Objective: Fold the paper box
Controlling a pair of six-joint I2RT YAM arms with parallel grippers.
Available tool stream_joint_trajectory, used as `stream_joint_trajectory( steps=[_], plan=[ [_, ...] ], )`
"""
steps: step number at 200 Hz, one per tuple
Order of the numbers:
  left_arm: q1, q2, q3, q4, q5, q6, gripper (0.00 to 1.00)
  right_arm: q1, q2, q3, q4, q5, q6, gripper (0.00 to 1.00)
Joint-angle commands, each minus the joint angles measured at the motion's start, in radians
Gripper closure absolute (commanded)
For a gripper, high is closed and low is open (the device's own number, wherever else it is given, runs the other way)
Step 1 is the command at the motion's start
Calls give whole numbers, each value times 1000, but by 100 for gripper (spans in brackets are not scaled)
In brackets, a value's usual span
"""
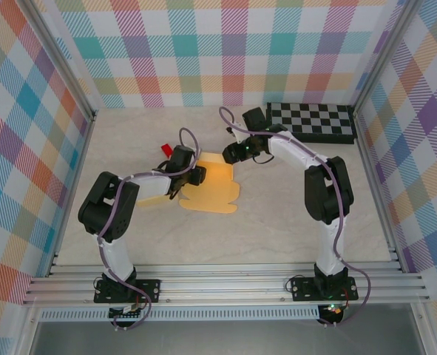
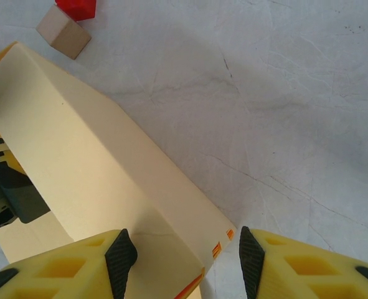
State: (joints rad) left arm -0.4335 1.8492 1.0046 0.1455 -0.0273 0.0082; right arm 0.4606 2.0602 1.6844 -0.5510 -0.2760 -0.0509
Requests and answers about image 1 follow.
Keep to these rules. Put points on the small circuit board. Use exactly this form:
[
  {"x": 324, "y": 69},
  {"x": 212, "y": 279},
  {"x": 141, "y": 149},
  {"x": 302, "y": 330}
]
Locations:
[
  {"x": 127, "y": 314},
  {"x": 334, "y": 310}
]

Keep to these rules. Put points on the yellow paper box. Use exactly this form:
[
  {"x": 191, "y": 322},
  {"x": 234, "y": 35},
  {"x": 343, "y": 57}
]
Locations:
[
  {"x": 151, "y": 201},
  {"x": 210, "y": 199}
]

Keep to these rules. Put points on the grey metal panel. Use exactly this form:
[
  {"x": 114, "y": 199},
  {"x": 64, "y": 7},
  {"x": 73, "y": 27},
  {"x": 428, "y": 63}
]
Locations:
[{"x": 222, "y": 340}]

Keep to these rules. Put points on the red block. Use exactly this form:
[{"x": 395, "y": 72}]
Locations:
[{"x": 166, "y": 149}]

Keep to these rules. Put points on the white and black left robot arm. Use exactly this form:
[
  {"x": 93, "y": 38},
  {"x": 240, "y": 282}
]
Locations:
[{"x": 151, "y": 185}]

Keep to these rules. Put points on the black and grey checkerboard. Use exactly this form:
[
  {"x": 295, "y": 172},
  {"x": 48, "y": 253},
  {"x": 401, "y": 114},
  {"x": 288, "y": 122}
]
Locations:
[{"x": 314, "y": 122}]

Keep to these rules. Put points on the aluminium frame post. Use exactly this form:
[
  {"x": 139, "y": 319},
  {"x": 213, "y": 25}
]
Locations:
[
  {"x": 382, "y": 55},
  {"x": 63, "y": 55}
]

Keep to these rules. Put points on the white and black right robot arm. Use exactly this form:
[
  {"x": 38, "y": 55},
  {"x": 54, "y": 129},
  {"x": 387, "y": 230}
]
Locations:
[{"x": 295, "y": 151}]

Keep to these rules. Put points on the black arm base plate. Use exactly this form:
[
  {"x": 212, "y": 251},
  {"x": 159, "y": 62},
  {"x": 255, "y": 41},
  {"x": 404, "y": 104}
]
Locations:
[
  {"x": 149, "y": 288},
  {"x": 303, "y": 290}
]

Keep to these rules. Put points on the aluminium side rail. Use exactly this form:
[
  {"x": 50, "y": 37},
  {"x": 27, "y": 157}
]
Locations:
[
  {"x": 375, "y": 174},
  {"x": 75, "y": 185}
]

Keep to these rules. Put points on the aluminium front rail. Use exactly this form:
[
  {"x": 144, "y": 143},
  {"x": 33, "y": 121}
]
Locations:
[{"x": 222, "y": 284}]

